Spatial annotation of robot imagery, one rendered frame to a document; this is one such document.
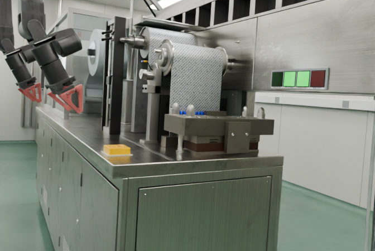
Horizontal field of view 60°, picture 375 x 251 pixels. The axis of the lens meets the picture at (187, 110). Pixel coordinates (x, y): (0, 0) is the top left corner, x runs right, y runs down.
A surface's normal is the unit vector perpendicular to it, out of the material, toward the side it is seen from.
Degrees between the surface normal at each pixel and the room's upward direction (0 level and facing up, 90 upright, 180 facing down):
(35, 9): 90
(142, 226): 90
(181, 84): 90
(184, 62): 90
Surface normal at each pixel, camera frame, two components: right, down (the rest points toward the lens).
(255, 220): 0.48, 0.07
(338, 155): -0.87, -0.03
